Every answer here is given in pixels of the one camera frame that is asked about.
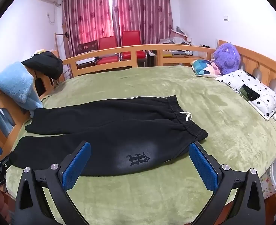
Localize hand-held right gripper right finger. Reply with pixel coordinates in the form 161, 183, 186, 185
189, 141, 266, 225

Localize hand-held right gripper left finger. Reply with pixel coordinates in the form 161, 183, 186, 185
15, 141, 91, 225

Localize black pants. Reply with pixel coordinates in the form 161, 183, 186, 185
11, 95, 209, 177

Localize green bed blanket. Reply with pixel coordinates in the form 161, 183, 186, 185
5, 65, 276, 225

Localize dark green cloth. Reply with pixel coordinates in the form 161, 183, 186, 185
239, 85, 260, 102

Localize white flower print pillow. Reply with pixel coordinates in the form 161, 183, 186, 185
216, 69, 276, 122

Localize geometric patterned cushion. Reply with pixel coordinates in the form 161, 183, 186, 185
191, 59, 223, 78

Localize black garment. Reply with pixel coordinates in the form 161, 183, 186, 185
21, 51, 64, 80

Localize purple plush toy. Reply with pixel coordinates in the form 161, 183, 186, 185
213, 42, 241, 75

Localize dark brown chair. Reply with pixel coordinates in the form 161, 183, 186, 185
78, 40, 99, 57

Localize wooden coat rack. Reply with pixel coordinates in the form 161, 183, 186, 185
54, 31, 70, 59

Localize red chair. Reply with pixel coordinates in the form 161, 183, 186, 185
120, 30, 148, 67
96, 36, 120, 65

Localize cluttered wooden desk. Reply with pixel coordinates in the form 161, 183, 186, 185
160, 28, 214, 59

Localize pink floral curtain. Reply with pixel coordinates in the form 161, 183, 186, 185
61, 0, 112, 55
111, 0, 174, 45

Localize wooden bed frame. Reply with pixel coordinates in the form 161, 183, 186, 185
0, 39, 276, 162

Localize air conditioner power cord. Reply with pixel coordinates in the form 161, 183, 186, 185
46, 3, 61, 24

